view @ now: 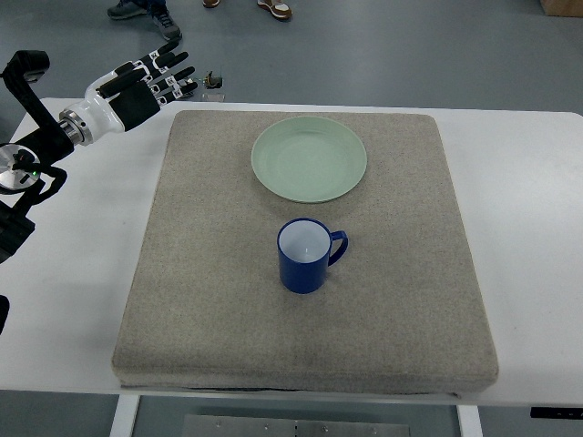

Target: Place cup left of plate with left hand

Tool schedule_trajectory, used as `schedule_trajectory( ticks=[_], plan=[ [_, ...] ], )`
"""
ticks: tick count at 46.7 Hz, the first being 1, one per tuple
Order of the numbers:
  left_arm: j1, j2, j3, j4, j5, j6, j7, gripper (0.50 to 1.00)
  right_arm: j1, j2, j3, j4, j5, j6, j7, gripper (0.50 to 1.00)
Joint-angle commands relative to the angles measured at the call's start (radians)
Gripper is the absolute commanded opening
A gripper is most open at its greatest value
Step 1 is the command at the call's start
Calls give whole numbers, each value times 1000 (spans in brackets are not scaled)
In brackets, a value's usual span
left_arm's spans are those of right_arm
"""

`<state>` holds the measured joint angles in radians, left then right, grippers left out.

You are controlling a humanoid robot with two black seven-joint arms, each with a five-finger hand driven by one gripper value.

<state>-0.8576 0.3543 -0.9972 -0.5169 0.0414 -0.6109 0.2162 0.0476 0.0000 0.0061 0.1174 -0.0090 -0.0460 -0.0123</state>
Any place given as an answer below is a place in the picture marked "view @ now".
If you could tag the brown white shoe right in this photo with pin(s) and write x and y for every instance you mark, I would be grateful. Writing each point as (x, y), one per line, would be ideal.
(277, 8)

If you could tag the white table leg left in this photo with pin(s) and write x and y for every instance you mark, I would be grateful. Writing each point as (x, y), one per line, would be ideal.
(125, 416)

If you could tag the blue mug white inside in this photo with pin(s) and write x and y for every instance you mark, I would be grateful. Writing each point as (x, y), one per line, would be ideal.
(306, 249)

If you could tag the small electronic part on floor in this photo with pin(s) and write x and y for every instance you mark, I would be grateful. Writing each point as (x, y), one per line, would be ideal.
(211, 81)

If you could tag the brown shoe left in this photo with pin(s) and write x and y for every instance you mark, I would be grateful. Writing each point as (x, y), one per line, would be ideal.
(210, 3)

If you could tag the white table leg right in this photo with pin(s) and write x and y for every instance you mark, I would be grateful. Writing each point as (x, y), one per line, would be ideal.
(469, 421)

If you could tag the grey sneaker on floor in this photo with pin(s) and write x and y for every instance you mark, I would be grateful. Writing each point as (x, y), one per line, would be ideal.
(156, 10)

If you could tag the light green plate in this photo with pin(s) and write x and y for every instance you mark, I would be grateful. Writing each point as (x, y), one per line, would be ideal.
(309, 159)

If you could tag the cardboard box corner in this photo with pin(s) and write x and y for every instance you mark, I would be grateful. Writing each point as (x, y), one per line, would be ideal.
(563, 8)

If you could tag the beige fabric mat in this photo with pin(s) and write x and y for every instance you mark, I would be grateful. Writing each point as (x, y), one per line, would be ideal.
(238, 288)

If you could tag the clear plastic piece on floor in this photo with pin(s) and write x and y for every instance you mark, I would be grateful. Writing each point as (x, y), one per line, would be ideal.
(212, 97)

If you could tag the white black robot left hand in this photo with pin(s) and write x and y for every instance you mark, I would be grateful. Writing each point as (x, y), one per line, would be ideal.
(128, 96)

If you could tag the white table leg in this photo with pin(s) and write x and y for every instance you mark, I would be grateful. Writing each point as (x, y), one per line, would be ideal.
(125, 416)
(469, 421)

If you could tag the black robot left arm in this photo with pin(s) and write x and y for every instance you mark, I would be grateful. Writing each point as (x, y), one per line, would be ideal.
(27, 165)

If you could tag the black table control panel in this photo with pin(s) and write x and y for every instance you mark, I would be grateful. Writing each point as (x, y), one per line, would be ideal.
(557, 413)

